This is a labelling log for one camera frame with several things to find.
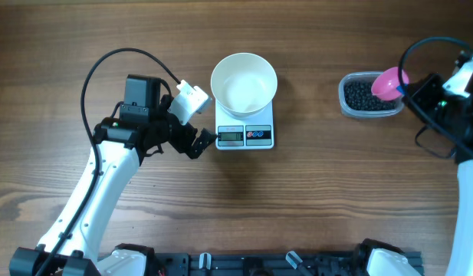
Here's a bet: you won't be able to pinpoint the pink scoop with blue handle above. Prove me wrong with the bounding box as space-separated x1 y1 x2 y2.
371 67 403 101

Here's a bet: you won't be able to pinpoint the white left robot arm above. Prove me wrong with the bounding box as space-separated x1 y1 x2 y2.
9 75 215 275

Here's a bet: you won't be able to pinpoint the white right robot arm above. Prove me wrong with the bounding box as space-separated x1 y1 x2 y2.
372 55 473 275

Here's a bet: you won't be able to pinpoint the white digital kitchen scale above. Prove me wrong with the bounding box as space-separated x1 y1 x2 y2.
215 103 274 150

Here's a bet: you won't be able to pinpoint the white bowl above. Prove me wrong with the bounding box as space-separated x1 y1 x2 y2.
210 52 278 117

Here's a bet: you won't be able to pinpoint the black beans in container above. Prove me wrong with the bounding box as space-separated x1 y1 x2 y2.
343 80 396 111

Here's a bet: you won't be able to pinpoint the clear plastic bean container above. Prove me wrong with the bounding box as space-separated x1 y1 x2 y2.
338 71 404 119

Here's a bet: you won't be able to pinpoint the black mounting rail base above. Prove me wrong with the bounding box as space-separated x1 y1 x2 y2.
82 251 425 276

